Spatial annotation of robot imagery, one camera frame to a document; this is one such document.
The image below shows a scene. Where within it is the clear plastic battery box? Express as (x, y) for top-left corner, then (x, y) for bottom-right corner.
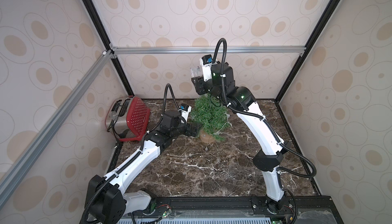
(190, 66), (203, 78)

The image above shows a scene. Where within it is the clear string light with bulbs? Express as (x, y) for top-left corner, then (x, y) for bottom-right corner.
(200, 109), (231, 144)

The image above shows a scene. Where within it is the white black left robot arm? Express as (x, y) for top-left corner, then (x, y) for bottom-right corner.
(80, 104), (202, 224)

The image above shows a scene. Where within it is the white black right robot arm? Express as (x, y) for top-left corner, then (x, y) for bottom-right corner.
(192, 38), (316, 214)

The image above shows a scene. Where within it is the small green christmas tree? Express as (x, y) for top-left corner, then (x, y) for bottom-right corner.
(190, 94), (231, 143)

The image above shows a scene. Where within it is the red polka dot toaster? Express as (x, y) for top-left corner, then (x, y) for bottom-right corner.
(106, 96), (151, 142)

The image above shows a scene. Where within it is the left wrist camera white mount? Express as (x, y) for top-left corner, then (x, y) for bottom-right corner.
(179, 103), (192, 123)

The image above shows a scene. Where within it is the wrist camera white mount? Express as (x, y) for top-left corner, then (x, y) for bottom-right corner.
(179, 103), (192, 123)
(200, 54), (213, 82)

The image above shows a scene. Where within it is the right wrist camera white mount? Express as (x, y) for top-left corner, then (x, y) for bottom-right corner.
(200, 54), (213, 82)

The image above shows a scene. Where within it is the black toaster power cord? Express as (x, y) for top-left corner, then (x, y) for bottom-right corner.
(106, 113), (129, 142)

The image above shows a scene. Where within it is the horizontal aluminium back rail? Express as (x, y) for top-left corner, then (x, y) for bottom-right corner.
(112, 46), (306, 55)

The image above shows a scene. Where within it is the black left corner frame post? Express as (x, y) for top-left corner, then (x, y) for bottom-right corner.
(81, 0), (134, 96)

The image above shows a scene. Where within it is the black corner frame post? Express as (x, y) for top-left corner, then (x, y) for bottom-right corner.
(275, 0), (341, 104)
(81, 0), (134, 96)

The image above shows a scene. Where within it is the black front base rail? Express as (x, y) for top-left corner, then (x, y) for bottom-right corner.
(87, 196), (343, 224)

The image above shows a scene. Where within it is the aluminium left wall rail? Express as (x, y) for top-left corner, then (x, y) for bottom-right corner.
(1, 50), (113, 208)

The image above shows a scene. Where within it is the black right corner frame post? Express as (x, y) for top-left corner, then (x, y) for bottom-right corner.
(275, 0), (341, 104)

